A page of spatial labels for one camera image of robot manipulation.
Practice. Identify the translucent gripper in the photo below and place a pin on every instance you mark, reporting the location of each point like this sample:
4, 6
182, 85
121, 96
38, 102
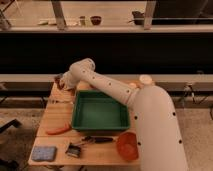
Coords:
68, 82

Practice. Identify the dark grape bunch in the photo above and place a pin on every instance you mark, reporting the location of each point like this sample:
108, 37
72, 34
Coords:
57, 80

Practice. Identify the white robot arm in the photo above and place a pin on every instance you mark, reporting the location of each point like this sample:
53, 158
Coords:
157, 129

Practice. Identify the background small cup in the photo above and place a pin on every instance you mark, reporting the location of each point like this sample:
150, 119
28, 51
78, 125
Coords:
82, 20

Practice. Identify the green plastic bin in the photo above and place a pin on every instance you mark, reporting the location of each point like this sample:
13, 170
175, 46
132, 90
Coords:
96, 111

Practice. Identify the orange carrot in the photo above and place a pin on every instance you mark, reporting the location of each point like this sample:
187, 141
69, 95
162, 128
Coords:
59, 130

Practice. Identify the wooden table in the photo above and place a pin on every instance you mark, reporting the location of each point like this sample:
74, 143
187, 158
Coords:
59, 112

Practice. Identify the orange fruit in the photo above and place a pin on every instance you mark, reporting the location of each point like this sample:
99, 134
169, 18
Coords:
133, 85

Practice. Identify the dark red background bowl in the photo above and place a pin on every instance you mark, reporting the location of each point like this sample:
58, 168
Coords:
96, 20

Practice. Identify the small black brush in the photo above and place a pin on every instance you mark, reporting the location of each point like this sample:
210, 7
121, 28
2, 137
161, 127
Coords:
75, 149

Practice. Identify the blue sponge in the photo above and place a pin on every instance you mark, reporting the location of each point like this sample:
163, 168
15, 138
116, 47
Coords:
44, 153

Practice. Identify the white round container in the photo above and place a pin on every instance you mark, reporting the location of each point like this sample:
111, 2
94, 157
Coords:
145, 79

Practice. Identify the orange plastic bowl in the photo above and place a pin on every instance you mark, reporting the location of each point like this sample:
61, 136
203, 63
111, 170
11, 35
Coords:
126, 146

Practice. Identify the background dark pot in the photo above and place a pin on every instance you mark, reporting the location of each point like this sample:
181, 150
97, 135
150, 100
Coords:
138, 17

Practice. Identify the black handled tool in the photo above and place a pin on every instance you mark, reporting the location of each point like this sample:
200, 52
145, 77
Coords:
97, 140

